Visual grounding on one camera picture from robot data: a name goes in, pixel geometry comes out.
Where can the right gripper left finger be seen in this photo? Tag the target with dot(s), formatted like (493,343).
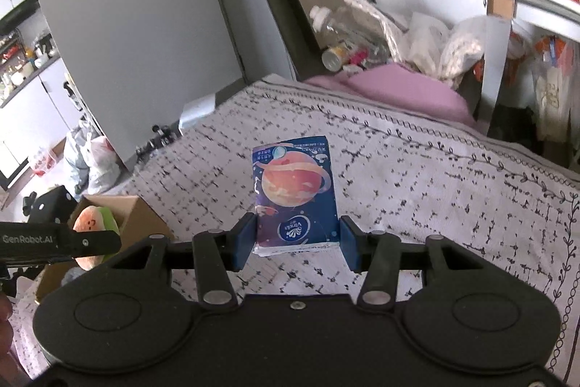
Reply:
(216,253)

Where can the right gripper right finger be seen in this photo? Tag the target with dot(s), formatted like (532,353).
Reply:
(379,255)

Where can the blue planet tissue pack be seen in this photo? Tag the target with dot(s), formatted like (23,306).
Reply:
(295,197)

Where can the person left hand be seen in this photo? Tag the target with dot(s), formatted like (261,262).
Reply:
(7,363)

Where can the black dotted dice stool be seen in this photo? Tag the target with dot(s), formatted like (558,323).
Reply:
(54,206)

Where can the white patterned bed blanket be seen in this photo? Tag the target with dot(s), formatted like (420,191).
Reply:
(392,171)

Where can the white small box appliance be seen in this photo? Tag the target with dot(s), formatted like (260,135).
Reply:
(196,110)

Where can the pink pillow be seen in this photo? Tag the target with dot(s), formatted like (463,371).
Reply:
(396,86)

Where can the paper cup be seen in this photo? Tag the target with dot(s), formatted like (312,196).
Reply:
(337,56)

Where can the white crumpled plastic bags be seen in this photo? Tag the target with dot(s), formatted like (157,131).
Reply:
(424,42)

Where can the clear plastic bottle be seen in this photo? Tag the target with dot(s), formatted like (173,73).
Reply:
(333,26)

